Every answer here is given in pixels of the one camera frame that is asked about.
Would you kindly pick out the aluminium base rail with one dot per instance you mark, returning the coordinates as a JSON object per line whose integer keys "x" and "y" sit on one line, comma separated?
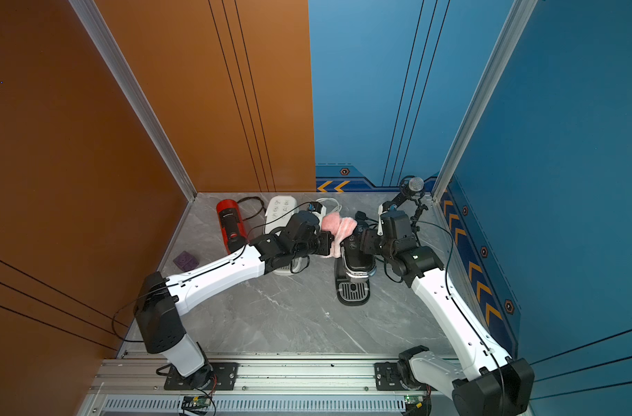
{"x": 260, "y": 384}

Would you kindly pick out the red coffee machine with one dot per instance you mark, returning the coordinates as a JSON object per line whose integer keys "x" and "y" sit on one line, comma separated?
{"x": 234, "y": 234}

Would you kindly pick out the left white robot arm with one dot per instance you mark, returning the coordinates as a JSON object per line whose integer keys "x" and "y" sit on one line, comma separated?
{"x": 163, "y": 301}

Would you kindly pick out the green circuit board left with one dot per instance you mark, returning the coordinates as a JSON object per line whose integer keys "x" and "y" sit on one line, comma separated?
{"x": 197, "y": 405}

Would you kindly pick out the pink cloth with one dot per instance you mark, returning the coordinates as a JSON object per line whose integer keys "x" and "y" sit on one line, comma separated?
{"x": 341, "y": 228}

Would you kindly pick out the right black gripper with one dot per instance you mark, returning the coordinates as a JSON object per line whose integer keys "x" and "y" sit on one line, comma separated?
{"x": 367, "y": 239}

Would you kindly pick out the black coffee machine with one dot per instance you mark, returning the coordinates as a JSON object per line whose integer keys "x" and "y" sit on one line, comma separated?
{"x": 353, "y": 269}

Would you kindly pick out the white coffee machine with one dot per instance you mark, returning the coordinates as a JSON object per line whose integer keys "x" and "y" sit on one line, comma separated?
{"x": 279, "y": 211}

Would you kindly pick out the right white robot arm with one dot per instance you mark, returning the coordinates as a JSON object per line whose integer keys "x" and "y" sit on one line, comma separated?
{"x": 487, "y": 380}

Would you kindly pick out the black microphone on tripod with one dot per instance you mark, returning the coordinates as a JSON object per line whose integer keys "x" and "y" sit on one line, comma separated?
{"x": 412, "y": 188}

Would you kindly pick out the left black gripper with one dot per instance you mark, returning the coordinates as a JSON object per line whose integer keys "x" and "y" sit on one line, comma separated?
{"x": 325, "y": 237}

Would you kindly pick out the green circuit board right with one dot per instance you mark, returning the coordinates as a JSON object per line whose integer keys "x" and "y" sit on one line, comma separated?
{"x": 418, "y": 406}

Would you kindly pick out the purple block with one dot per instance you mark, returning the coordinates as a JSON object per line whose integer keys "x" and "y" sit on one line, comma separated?
{"x": 186, "y": 262}

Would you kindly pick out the green circuit board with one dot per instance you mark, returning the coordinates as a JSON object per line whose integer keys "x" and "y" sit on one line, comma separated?
{"x": 418, "y": 406}
{"x": 197, "y": 405}

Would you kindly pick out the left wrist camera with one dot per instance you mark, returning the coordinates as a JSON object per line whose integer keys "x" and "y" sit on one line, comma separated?
{"x": 317, "y": 209}

